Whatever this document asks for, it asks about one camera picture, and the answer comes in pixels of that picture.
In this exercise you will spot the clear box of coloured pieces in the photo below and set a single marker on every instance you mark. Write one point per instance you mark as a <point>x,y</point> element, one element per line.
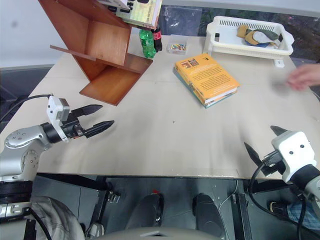
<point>177,47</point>

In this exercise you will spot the dark shoe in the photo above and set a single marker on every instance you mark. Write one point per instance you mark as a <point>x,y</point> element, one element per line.
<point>278,208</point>

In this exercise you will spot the white cloth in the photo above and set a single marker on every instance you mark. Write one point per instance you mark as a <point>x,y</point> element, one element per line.
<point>261,38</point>

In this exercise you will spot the person's bare hand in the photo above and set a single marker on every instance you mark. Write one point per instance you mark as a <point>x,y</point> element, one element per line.
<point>306,76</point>

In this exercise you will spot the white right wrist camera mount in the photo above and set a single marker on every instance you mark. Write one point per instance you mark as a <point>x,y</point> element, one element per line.
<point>292,147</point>

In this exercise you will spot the orange cover book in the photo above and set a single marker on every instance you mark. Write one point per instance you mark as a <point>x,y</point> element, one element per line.
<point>207,75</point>

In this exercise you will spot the teal cover book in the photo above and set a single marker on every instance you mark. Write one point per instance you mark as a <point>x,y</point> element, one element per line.
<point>197,96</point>

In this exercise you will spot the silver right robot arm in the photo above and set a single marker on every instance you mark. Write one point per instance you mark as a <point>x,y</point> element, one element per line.
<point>308,178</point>

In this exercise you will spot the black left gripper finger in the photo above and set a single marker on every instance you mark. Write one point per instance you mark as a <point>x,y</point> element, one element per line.
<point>87,109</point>
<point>100,127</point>

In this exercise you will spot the brown wooden bookshelf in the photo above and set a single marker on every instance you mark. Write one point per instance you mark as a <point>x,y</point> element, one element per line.
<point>105,42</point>

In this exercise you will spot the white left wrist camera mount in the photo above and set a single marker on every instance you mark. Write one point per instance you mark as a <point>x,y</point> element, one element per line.
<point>53,107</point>

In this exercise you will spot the dark green cloth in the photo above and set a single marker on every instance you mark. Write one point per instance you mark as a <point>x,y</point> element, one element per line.
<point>268,33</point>

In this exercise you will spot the dark rounded robot leg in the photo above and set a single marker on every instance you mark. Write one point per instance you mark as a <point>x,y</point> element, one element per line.
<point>147,212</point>
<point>207,215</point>

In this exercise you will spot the dark cola bottle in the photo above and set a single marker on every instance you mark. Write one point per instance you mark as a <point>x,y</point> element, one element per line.
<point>157,40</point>

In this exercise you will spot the blue cloth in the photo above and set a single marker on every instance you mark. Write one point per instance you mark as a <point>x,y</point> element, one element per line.
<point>257,44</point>

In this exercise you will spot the small white plastic piece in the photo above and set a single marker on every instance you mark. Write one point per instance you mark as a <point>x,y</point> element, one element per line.
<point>279,63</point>

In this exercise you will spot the grey trouser leg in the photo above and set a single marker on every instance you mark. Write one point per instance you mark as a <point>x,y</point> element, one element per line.
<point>55,220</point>

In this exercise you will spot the clear plastic bag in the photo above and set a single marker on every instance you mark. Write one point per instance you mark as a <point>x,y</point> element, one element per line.
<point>180,20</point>

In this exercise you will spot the white plastic basket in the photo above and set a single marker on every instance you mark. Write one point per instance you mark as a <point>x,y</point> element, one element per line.
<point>225,47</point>

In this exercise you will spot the blue checked trouser leg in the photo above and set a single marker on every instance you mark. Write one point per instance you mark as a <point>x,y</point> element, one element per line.
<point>305,215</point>

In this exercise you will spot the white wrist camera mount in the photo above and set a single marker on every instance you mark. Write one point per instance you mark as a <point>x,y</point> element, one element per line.
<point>292,147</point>
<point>53,107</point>

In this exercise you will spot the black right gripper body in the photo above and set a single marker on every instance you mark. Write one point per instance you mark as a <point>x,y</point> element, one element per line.
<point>272,162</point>

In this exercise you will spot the small black item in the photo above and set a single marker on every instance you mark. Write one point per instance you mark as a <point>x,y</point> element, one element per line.
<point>217,37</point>

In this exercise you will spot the green soda bottle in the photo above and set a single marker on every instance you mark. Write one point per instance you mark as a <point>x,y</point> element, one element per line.
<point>147,43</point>

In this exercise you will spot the grey sneaker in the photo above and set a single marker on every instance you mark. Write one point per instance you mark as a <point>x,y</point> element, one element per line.
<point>95,231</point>

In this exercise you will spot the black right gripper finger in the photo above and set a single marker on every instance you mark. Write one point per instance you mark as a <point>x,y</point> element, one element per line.
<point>278,130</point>
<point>254,153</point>

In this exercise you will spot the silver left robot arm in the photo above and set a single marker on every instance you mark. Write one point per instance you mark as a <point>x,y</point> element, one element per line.
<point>17,140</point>

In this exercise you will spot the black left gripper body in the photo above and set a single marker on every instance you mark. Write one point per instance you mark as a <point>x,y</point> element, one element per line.
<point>72,128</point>

